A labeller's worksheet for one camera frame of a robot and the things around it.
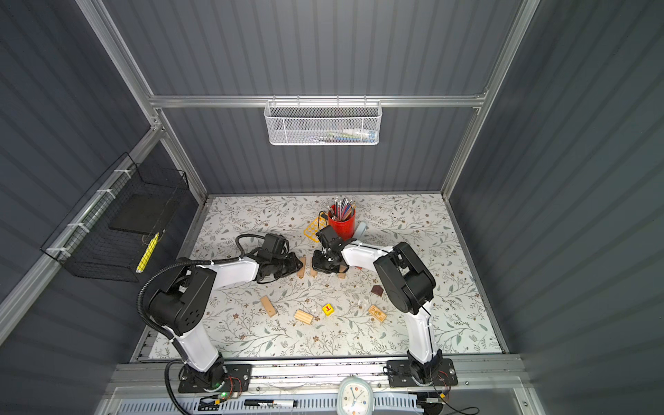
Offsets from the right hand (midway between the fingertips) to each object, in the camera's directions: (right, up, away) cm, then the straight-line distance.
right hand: (315, 268), depth 96 cm
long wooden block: (-15, -11, -9) cm, 21 cm away
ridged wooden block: (-3, -14, -11) cm, 18 cm away
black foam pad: (-50, +20, -21) cm, 58 cm away
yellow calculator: (0, +16, +17) cm, 23 cm away
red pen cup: (+11, +15, +1) cm, 19 cm away
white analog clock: (+13, -29, -28) cm, 42 cm away
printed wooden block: (+21, -13, -11) cm, 27 cm away
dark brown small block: (+22, -6, -6) cm, 24 cm away
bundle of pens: (+10, +22, +3) cm, 24 cm away
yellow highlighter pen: (-43, +8, -29) cm, 52 cm away
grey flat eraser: (+18, +14, +9) cm, 24 cm away
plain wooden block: (+10, -2, -2) cm, 10 cm away
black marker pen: (-10, -31, -27) cm, 42 cm away
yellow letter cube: (+5, -11, -11) cm, 17 cm away
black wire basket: (-56, +14, -24) cm, 63 cm away
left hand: (-5, +1, 0) cm, 5 cm away
